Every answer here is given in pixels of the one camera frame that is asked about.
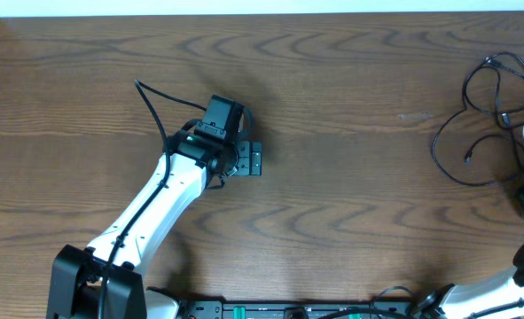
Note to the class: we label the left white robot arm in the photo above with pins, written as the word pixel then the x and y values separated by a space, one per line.
pixel 106 278

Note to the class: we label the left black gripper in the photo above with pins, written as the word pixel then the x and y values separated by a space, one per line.
pixel 249 159

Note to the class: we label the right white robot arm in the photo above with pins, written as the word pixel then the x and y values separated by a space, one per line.
pixel 500 296

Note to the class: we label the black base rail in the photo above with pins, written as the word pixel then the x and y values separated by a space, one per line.
pixel 217 307

